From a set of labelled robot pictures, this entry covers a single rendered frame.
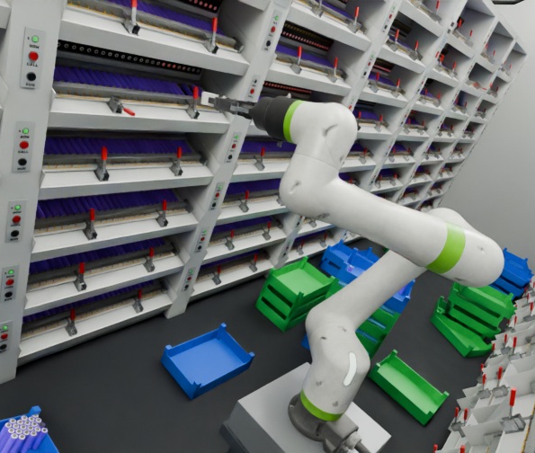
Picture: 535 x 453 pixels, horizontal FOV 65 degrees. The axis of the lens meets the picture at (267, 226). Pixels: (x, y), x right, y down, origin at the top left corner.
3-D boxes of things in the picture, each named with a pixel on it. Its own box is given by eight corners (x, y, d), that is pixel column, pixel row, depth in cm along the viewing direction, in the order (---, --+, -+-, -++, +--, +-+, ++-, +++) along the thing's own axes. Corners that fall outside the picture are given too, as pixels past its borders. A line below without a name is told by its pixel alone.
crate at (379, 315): (397, 306, 194) (406, 294, 190) (391, 328, 176) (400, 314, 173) (340, 274, 201) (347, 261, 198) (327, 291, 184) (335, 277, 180)
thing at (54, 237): (193, 230, 163) (210, 206, 155) (27, 263, 116) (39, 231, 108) (167, 191, 169) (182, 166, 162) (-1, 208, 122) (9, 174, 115)
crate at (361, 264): (406, 294, 190) (415, 279, 187) (400, 314, 173) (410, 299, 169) (347, 261, 198) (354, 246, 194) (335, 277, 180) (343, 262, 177)
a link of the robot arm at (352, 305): (322, 336, 131) (462, 221, 118) (333, 374, 117) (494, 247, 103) (293, 313, 127) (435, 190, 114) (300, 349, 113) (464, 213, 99)
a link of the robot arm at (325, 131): (372, 120, 88) (353, 99, 79) (349, 177, 89) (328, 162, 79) (316, 108, 96) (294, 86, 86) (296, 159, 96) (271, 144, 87)
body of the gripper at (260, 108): (261, 132, 92) (230, 123, 97) (283, 133, 99) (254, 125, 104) (267, 97, 90) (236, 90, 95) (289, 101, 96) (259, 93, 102)
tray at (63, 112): (225, 133, 145) (238, 111, 140) (44, 126, 99) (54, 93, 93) (194, 95, 152) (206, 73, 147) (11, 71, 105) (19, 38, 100)
